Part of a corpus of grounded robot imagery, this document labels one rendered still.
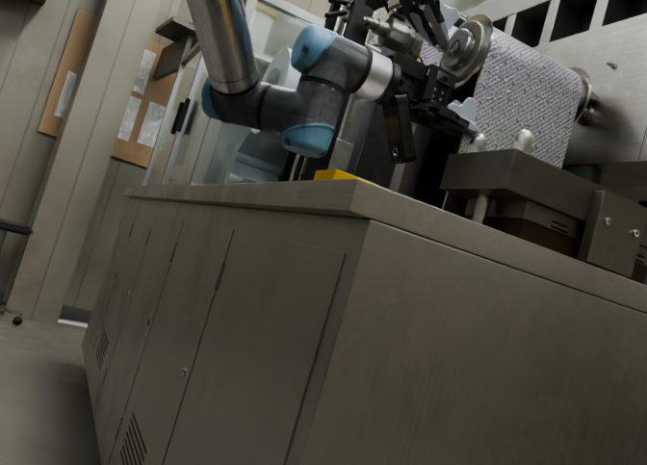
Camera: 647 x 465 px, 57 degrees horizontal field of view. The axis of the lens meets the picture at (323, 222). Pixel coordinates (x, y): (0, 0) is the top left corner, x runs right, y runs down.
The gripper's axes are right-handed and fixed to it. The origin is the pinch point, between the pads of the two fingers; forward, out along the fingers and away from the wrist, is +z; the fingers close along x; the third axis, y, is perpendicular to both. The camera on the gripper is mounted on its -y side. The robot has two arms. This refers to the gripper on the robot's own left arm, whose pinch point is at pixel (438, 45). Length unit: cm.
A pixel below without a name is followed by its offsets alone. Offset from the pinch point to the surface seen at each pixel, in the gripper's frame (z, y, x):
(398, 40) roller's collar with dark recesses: -3.1, 6.0, 20.4
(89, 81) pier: -58, -18, 301
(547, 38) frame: 14.7, 41.1, 16.5
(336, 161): 21, -2, 65
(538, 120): 20.7, 6.5, -8.4
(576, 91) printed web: 20.7, 17.6, -8.4
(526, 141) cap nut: 15.4, -12.5, -25.8
